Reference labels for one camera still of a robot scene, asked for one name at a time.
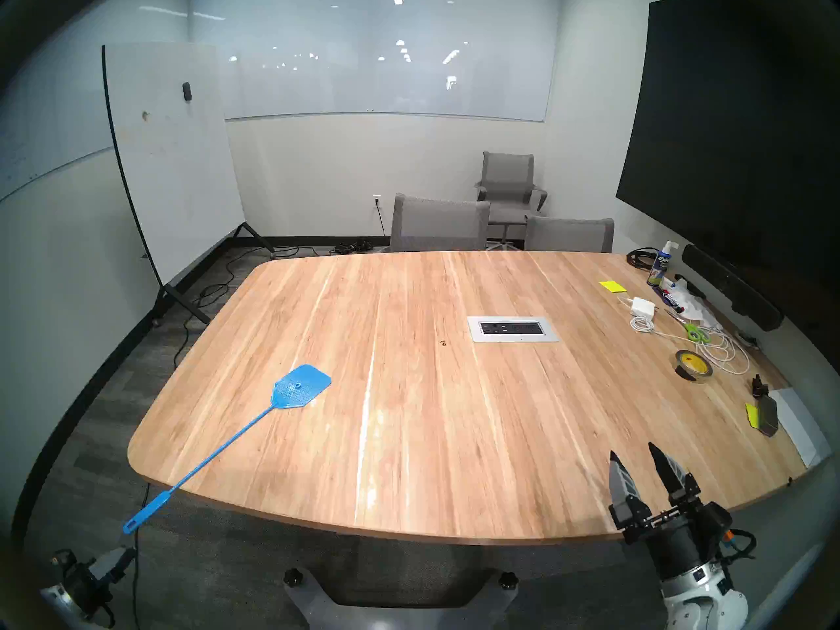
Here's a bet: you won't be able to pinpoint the grey office chair with armrests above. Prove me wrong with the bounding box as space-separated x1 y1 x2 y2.
474 152 548 249

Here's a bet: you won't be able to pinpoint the black video sound bar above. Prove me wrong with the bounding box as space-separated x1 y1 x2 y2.
681 244 785 332

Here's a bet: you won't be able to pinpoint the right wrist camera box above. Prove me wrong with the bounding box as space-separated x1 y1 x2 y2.
703 501 734 545

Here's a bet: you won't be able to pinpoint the white charger cable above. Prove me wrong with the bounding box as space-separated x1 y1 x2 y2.
617 295 751 376

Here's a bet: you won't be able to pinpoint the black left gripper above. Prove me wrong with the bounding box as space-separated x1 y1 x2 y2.
61 547 138 614

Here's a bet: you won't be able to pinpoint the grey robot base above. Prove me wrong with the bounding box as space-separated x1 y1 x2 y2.
283 566 519 630

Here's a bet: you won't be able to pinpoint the silver table power outlet box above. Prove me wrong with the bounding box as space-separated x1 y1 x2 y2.
467 316 560 343

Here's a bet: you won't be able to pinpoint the grey mesh office chair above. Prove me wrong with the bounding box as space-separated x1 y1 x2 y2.
389 193 492 253
524 215 616 253

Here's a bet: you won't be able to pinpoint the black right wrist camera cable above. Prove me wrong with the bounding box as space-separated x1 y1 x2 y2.
722 529 757 565

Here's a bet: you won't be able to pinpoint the brown packing tape roll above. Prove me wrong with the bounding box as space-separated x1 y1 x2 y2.
675 349 713 383

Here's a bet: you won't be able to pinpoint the black looped floor cable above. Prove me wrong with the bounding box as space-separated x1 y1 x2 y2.
190 241 316 308

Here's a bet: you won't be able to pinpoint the large black wall screen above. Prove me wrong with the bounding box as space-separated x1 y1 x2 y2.
615 0 840 321

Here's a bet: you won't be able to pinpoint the white plastic bag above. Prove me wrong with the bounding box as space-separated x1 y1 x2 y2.
666 281 723 329

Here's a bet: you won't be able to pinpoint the wide glass wall whiteboard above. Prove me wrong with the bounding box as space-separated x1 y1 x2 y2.
189 0 562 123

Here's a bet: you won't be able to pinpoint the green handled scissors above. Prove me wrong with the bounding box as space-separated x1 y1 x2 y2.
664 308 712 345

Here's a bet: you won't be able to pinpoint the glass wall whiteboard with writing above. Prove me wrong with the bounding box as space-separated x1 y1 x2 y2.
0 18 191 203

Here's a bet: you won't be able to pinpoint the whiteboard cleaner spray bottle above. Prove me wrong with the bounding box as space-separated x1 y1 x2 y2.
646 240 679 287

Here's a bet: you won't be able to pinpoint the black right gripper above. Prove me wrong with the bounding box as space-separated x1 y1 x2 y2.
608 442 711 581

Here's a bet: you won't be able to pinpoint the blue plastic fly swatter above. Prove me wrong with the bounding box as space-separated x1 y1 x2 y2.
123 364 332 535

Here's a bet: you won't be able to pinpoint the white mobile whiteboard on stand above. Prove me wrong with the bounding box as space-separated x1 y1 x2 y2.
102 43 276 327

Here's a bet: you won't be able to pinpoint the black cable bundle with cord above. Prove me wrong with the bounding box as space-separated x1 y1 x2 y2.
328 203 387 254

